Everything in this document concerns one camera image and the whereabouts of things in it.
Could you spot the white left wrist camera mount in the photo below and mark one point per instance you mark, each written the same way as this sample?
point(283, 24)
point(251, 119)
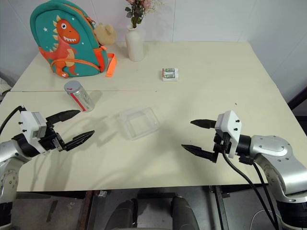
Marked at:
point(30, 127)

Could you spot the white ceramic vase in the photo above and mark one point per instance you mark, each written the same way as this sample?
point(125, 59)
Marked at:
point(133, 44)

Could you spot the beige plush bear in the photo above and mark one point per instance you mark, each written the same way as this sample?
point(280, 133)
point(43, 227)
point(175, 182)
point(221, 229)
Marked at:
point(105, 33)

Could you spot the clear plastic container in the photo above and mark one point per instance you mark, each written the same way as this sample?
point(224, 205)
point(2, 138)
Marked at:
point(138, 122)

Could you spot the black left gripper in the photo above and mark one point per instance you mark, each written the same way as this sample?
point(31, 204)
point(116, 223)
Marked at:
point(51, 140)

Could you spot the clear plastic jar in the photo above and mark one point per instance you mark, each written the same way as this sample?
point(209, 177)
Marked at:
point(79, 95)

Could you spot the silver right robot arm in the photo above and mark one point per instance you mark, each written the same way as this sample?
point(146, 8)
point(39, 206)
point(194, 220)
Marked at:
point(273, 158)

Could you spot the white battery charger with batteries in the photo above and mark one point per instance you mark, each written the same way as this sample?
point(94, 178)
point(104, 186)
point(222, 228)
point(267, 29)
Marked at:
point(170, 74)

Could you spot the black metal table frame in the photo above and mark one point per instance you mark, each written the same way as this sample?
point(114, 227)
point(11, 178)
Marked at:
point(153, 191)

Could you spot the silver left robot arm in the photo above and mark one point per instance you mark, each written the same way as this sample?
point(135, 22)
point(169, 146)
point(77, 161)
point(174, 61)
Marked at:
point(9, 153)

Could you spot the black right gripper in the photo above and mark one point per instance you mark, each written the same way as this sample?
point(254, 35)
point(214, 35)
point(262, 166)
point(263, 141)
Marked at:
point(221, 143)

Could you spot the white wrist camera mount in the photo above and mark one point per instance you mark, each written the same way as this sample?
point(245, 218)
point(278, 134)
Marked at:
point(229, 130)
point(30, 127)

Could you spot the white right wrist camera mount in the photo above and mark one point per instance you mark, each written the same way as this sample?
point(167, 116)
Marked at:
point(229, 130)

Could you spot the pink flower bouquet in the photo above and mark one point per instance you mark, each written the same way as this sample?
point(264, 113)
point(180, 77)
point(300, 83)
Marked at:
point(139, 10)

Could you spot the teal dinosaur backpack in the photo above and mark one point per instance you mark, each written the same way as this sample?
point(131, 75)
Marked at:
point(68, 39)

